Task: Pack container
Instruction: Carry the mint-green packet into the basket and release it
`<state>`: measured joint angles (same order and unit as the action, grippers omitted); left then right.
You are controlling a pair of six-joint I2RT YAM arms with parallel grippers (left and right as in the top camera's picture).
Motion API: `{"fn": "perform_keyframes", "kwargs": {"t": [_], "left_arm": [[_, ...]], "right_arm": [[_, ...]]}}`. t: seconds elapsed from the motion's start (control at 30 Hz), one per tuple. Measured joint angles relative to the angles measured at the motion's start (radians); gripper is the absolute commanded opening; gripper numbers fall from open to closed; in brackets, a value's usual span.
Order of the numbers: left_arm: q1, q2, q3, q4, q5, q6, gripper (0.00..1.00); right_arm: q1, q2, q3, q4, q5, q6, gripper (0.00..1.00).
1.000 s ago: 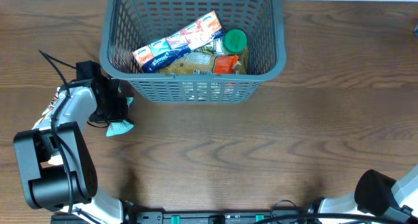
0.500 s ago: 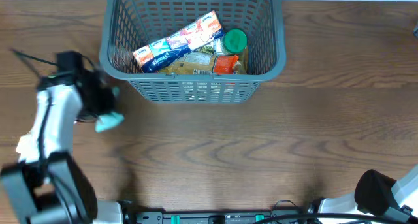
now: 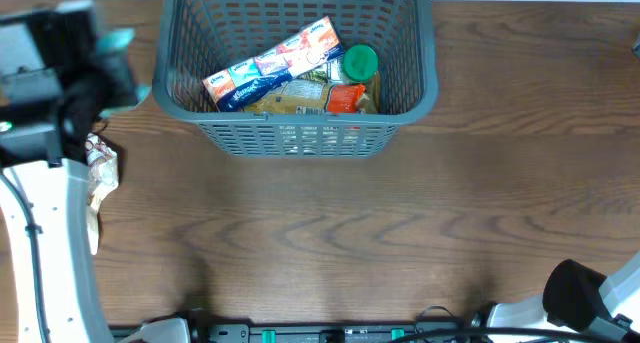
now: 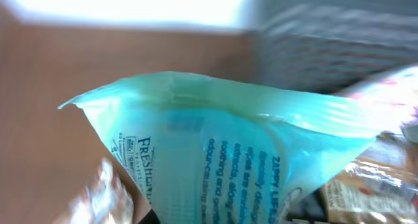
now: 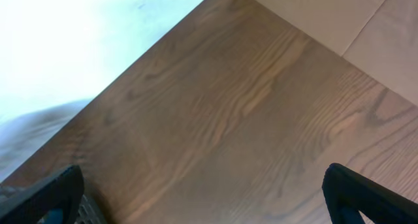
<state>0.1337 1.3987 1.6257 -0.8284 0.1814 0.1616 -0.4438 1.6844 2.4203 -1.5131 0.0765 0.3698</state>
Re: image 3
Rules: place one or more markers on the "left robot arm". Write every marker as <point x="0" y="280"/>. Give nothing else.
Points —
<point x="45" y="207"/>

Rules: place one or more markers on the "orange pasta packet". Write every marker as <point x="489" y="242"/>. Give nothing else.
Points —
<point x="291" y="98"/>

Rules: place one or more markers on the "white brown snack pouch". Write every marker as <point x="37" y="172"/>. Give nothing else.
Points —
<point x="103" y="179"/>

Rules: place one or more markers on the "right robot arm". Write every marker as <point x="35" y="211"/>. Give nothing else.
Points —
<point x="576" y="299"/>

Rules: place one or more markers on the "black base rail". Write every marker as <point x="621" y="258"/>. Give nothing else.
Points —
<point x="245" y="331"/>

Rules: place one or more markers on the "gold foil food bag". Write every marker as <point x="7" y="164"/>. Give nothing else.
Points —
<point x="340" y="96"/>

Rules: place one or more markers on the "teal snack wrapper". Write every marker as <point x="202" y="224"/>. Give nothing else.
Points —
<point x="124" y="91"/>

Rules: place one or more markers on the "green lid jar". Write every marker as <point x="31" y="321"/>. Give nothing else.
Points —
<point x="359" y="63"/>

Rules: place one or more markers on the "Kleenex tissue multipack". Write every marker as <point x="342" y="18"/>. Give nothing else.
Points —
<point x="242" y="84"/>

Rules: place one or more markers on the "grey plastic basket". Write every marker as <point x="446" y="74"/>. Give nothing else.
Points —
<point x="201" y="37"/>

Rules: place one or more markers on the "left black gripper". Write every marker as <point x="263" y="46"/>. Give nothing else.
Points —
<point x="128" y="92"/>

